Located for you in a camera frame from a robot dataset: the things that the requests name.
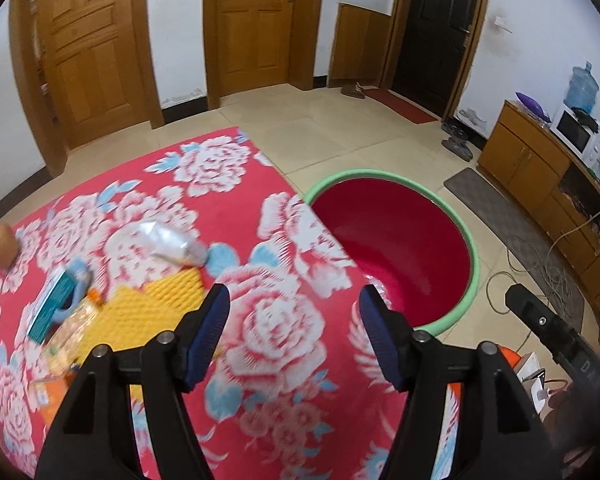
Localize cracker snack bag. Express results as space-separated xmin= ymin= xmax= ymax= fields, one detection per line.
xmin=42 ymin=288 xmax=104 ymax=377

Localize yellow foam fruit net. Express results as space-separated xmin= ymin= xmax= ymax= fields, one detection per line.
xmin=74 ymin=268 xmax=206 ymax=363

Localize teal white medicine box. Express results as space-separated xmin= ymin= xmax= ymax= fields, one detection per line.
xmin=27 ymin=258 xmax=93 ymax=344

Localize orange cardboard box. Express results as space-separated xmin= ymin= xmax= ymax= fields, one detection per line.
xmin=30 ymin=376 xmax=71 ymax=428

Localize red green-rimmed trash basin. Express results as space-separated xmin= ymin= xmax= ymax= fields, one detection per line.
xmin=304 ymin=169 xmax=480 ymax=336

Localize white power strip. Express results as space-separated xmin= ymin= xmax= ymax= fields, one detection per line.
xmin=514 ymin=352 xmax=550 ymax=414

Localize orange plastic stool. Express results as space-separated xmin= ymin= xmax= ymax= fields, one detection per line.
xmin=446 ymin=342 xmax=524 ymax=401

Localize grey floor mat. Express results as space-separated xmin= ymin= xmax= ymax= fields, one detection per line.
xmin=444 ymin=168 xmax=584 ymax=332

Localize red floral tablecloth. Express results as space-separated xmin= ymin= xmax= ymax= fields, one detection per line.
xmin=0 ymin=128 xmax=404 ymax=479

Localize white plastic bag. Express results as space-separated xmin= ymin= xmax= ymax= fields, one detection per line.
xmin=124 ymin=220 xmax=209 ymax=268

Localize wooden sideboard cabinet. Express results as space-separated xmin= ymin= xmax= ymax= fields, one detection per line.
xmin=478 ymin=101 xmax=600 ymax=326

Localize white microwave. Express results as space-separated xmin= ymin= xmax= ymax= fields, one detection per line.
xmin=550 ymin=103 xmax=600 ymax=162

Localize grey slippers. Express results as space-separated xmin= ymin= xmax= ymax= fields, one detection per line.
xmin=441 ymin=122 xmax=474 ymax=162

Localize purple object on cabinet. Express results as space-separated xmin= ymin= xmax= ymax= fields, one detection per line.
xmin=516 ymin=92 xmax=552 ymax=122

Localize blue water jug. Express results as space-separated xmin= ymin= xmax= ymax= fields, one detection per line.
xmin=564 ymin=62 xmax=600 ymax=114

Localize red door mat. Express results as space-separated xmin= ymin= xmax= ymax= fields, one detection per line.
xmin=365 ymin=89 xmax=437 ymax=125

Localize brown shoe by door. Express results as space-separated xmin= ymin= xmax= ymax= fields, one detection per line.
xmin=340 ymin=82 xmax=365 ymax=100

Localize left wooden door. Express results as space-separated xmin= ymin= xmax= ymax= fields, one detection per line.
xmin=8 ymin=0 xmax=164 ymax=177

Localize wooden door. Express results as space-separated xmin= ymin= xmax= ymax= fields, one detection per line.
xmin=8 ymin=0 xmax=164 ymax=177
xmin=202 ymin=0 xmax=323 ymax=108

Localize dark entrance door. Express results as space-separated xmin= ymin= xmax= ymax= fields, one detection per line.
xmin=380 ymin=0 xmax=488 ymax=119

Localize middle wooden door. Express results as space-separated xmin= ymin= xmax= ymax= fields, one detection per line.
xmin=202 ymin=0 xmax=323 ymax=108

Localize floor cable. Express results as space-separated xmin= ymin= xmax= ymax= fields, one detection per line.
xmin=484 ymin=204 xmax=600 ymax=356

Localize wooden wall cabinet panel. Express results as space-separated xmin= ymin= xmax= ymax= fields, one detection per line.
xmin=327 ymin=3 xmax=392 ymax=88

